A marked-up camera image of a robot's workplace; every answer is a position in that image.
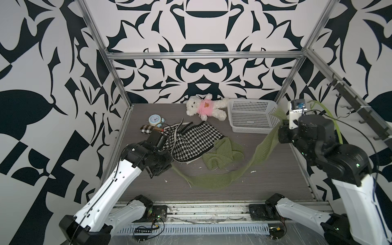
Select green knitted scarf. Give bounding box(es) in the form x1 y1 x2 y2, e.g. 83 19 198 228
172 108 287 189

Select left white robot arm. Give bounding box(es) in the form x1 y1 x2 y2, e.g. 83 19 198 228
59 131 173 245

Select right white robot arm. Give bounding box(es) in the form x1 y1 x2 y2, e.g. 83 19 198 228
250 114 392 245

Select white plastic basket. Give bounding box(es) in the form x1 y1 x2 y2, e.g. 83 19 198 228
228 98 279 134

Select plaid beige pouch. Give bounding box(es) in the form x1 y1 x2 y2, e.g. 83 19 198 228
140 125 164 134

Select small blue alarm clock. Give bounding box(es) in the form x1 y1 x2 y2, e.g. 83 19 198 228
149 114 165 128

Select houndstooth black white garment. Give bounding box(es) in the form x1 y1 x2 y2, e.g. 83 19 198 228
163 121 224 163

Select green plastic hanger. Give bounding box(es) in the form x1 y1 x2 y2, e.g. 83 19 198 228
308 100 343 144

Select white teddy bear pink shirt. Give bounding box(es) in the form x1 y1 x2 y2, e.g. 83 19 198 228
186 94 229 121

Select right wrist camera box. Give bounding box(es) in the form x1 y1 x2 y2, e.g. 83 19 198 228
288 99 307 130

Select black wall hook rail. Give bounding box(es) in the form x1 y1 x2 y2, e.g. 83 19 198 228
329 72 392 150

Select white slotted cable duct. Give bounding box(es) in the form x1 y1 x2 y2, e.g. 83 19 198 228
117 224 270 236

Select aluminium frame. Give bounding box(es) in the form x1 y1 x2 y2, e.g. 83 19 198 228
79 1 392 211

